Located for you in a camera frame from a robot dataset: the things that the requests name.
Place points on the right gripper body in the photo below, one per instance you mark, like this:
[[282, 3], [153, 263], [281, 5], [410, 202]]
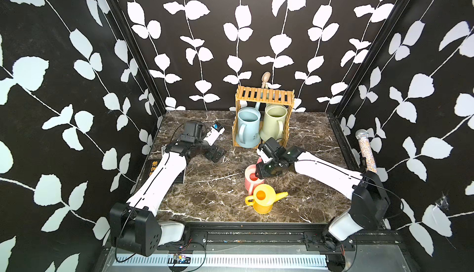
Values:
[[268, 169]]

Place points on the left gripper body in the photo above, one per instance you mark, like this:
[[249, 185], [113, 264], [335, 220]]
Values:
[[200, 137]]

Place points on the pink watering can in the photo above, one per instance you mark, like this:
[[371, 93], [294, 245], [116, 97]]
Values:
[[251, 180]]

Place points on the light blue watering can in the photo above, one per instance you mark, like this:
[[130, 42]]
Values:
[[247, 121]]

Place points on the sage green watering can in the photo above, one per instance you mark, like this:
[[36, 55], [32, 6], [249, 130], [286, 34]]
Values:
[[273, 124]]

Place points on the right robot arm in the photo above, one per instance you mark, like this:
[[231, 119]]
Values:
[[369, 199]]

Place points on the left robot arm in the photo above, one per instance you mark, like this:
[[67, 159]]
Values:
[[141, 209]]

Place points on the yellow watering can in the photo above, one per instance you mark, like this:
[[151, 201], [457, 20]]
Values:
[[263, 198]]

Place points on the wooden slatted shelf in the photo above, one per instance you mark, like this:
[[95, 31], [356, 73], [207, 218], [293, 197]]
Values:
[[264, 96]]

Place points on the black book yellow lettering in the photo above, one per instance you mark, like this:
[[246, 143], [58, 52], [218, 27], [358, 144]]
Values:
[[168, 164]]

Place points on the sprinkle filled clear tube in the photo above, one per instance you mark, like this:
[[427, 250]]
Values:
[[363, 139]]

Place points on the white perforated front strip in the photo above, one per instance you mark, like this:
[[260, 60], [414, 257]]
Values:
[[307, 262]]

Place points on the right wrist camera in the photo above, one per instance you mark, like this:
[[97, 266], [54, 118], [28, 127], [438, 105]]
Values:
[[263, 158]]

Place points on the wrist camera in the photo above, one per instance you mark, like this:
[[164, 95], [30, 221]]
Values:
[[214, 133], [263, 158]]

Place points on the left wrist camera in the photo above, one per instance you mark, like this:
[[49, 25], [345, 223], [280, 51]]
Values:
[[214, 133]]

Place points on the black front rail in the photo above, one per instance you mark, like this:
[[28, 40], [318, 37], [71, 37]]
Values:
[[197, 234]]

